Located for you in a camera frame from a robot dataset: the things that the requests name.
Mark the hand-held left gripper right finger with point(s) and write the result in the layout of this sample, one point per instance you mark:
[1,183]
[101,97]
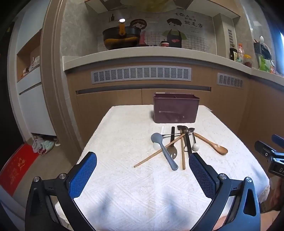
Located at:
[203,175]

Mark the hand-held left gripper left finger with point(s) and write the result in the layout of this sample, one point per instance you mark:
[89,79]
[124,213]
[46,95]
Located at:
[83,175]

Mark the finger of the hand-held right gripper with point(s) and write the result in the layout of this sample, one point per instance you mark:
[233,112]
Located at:
[264,150]
[278,140]

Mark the white knob metal utensil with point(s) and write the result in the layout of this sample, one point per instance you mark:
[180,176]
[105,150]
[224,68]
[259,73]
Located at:
[195,146]

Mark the wooden spoon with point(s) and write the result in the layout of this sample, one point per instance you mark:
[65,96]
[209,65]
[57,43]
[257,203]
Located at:
[218,148]

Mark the white ceramic spoon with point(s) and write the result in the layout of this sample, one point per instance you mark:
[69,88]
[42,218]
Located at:
[155,146]

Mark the grey plastic spoon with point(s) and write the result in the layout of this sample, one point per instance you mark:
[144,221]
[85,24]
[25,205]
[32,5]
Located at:
[157,138]

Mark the maroon plastic utensil holder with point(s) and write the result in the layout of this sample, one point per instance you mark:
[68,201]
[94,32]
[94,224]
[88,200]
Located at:
[175,108]

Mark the pile of slippers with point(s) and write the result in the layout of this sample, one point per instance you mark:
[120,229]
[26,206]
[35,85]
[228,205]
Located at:
[42,146]

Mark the white textured tablecloth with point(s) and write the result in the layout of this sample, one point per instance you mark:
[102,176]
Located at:
[124,142]

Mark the red door mat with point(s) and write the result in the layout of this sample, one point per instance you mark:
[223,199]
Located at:
[17,165]

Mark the small grey vent grille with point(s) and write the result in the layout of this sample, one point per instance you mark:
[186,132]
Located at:
[230,80]

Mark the green bags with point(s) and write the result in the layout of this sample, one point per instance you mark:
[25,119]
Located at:
[265,64]

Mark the red filled jar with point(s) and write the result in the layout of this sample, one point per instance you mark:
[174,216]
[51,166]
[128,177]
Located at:
[247,61]

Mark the white shelf cabinet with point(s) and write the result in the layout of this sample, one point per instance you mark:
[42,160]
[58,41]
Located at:
[33,100]

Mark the black basket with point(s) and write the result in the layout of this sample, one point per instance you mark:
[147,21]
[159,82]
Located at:
[258,47]

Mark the dark packet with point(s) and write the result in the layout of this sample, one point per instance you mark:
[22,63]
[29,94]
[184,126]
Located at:
[233,54]

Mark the clear plastic bottle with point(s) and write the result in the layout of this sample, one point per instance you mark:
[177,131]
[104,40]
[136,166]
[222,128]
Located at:
[240,50]

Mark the long grey vent grille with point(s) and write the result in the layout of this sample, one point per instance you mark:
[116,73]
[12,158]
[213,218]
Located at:
[141,74]

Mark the small red pot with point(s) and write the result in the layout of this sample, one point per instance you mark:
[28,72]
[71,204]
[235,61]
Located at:
[164,43]

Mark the cartoon wall mural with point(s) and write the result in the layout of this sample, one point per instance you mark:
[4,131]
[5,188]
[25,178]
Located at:
[195,42]

